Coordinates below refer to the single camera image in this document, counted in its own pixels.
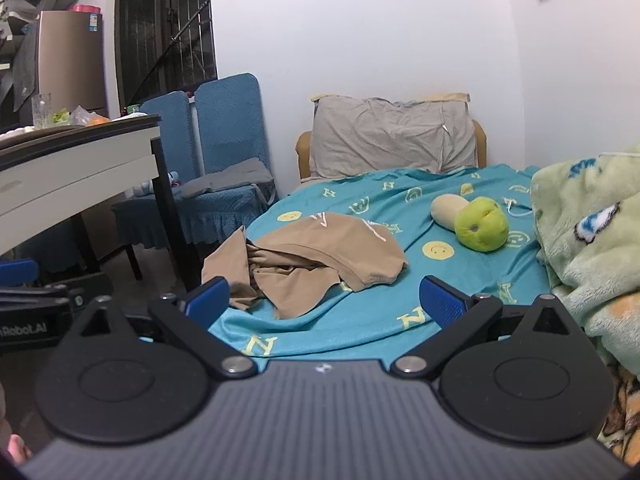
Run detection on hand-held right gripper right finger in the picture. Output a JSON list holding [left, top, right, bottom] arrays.
[[392, 275, 583, 380]]

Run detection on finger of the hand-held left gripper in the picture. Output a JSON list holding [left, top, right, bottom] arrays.
[[0, 259, 115, 311]]

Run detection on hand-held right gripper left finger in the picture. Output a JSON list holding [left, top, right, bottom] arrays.
[[70, 276, 259, 381]]

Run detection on tan t-shirt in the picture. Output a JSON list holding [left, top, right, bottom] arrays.
[[201, 211, 408, 321]]

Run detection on teal printed bed sheet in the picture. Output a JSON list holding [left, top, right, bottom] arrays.
[[207, 164, 553, 361]]

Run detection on green and beige plush toy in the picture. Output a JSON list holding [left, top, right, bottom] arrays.
[[431, 194, 510, 252]]

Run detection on cream table with black legs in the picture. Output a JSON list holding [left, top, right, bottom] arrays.
[[0, 114, 188, 291]]

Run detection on small white plush toy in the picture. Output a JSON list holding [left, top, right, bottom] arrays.
[[132, 172, 180, 198]]

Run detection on grey cloth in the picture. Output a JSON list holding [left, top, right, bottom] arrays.
[[180, 157, 276, 206]]

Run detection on green fleece blanket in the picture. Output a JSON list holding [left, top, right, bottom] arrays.
[[531, 141, 640, 376]]

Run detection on clear drinking glass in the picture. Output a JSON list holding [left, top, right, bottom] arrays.
[[31, 92, 52, 128]]

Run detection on plastic bag with oranges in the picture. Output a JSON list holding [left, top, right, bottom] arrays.
[[67, 105, 111, 127]]

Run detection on blue fabric chair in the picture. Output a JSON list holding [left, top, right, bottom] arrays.
[[180, 73, 278, 247], [111, 91, 195, 281]]

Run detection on grey pillow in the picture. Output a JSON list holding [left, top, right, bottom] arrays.
[[309, 96, 477, 181]]

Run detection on beige pillow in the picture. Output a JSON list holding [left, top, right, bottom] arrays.
[[310, 92, 471, 106]]

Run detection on orange patterned blanket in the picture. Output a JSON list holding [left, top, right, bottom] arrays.
[[597, 360, 640, 466]]

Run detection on brown refrigerator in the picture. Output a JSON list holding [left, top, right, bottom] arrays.
[[15, 10, 108, 126]]

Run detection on dark window with grille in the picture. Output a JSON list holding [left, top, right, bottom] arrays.
[[114, 0, 218, 106]]

